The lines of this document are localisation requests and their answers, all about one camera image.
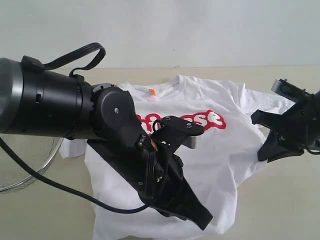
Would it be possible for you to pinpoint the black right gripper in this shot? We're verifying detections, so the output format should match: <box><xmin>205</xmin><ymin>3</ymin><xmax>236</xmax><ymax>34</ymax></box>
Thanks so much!
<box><xmin>250</xmin><ymin>99</ymin><xmax>320</xmax><ymax>162</ymax></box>

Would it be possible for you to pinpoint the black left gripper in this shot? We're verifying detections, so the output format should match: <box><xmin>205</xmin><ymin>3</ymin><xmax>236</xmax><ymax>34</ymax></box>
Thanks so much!
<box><xmin>134</xmin><ymin>142</ymin><xmax>213</xmax><ymax>230</ymax></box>

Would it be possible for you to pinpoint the white t-shirt red print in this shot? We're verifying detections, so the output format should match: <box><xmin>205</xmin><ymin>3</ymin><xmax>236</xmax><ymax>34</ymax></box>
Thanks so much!
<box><xmin>59</xmin><ymin>74</ymin><xmax>297</xmax><ymax>240</ymax></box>

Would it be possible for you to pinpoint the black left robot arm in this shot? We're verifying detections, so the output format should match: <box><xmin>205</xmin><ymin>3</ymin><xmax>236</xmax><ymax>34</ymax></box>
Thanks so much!
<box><xmin>0</xmin><ymin>56</ymin><xmax>213</xmax><ymax>230</ymax></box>

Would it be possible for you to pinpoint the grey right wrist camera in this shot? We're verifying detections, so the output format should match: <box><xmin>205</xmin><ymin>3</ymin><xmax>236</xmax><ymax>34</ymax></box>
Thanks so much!
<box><xmin>271</xmin><ymin>79</ymin><xmax>312</xmax><ymax>103</ymax></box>

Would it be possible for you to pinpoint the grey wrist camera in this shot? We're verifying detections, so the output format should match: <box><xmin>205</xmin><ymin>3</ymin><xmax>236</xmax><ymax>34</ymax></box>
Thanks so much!
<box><xmin>271</xmin><ymin>79</ymin><xmax>312</xmax><ymax>103</ymax></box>
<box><xmin>151</xmin><ymin>115</ymin><xmax>205</xmax><ymax>152</ymax></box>

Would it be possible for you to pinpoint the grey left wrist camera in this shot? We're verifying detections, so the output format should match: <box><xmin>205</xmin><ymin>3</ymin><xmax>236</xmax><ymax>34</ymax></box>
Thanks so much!
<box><xmin>151</xmin><ymin>115</ymin><xmax>205</xmax><ymax>152</ymax></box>

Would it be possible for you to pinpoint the metal wire mesh basket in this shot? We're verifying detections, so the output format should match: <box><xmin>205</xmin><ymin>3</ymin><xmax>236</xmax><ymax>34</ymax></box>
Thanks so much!
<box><xmin>0</xmin><ymin>133</ymin><xmax>65</xmax><ymax>194</ymax></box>

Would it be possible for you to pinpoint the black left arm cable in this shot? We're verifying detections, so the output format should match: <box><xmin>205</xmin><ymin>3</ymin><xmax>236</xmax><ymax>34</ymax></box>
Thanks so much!
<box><xmin>0</xmin><ymin>42</ymin><xmax>171</xmax><ymax>215</ymax></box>

